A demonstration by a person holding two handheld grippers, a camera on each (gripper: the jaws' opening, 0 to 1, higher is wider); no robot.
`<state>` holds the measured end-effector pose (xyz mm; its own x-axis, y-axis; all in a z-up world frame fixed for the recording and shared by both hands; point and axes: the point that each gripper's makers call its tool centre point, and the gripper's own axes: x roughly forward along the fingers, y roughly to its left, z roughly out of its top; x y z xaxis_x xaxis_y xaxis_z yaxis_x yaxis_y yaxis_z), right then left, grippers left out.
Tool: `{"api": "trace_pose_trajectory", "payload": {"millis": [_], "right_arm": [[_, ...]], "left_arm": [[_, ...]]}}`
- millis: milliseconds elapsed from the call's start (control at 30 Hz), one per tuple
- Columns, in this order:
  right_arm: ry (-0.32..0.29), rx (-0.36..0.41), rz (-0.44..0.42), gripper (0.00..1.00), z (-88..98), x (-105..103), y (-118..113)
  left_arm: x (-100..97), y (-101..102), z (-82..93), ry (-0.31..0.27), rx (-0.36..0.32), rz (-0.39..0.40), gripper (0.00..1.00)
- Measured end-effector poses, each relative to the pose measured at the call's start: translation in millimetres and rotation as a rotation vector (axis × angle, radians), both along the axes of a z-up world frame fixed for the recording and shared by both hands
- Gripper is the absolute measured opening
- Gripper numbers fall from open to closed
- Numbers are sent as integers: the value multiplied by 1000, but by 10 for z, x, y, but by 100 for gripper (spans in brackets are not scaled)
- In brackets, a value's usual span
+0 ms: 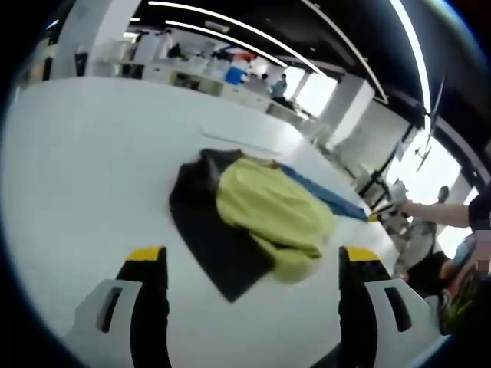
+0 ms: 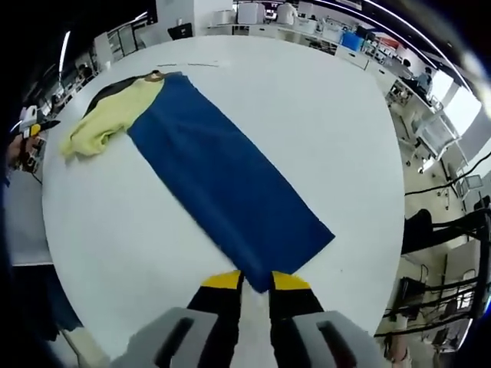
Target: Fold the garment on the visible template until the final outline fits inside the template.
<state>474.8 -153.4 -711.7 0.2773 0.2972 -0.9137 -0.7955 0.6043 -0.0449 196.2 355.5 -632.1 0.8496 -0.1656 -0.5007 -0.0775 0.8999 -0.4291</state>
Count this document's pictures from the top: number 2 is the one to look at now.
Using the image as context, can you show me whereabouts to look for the black square screen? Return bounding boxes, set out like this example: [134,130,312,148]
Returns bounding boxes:
[167,22,193,40]

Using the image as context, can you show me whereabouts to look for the yellow blue black garment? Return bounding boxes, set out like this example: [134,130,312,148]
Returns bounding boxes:
[58,70,338,295]

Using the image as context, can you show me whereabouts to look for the dark office chair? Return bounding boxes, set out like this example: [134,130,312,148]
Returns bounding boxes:
[400,209,434,254]

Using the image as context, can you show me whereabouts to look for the white mesh chair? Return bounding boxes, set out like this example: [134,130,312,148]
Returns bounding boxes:
[414,114,461,162]

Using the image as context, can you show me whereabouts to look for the metal frame shelving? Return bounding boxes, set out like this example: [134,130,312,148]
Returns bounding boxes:
[107,25,147,58]

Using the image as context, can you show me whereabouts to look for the black cable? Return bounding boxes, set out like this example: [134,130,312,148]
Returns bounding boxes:
[404,153,491,197]

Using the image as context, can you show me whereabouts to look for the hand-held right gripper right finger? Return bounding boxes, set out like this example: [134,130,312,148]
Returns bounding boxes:
[267,271,387,368]

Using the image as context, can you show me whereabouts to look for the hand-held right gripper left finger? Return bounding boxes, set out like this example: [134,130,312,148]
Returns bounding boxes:
[110,269,246,368]

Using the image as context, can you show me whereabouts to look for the blue storage box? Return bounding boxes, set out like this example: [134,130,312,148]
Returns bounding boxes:
[341,32,364,51]

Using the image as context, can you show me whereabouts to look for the black metal stand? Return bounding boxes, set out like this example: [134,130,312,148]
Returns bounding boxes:
[402,214,491,250]

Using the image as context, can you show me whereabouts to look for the white square pillar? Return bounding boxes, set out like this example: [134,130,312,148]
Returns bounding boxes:
[155,0,233,38]

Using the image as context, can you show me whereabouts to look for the person's dark trousers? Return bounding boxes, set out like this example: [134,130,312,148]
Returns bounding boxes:
[22,264,84,342]

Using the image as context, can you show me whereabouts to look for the person's left hand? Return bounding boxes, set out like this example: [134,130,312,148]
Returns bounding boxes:
[5,133,45,172]

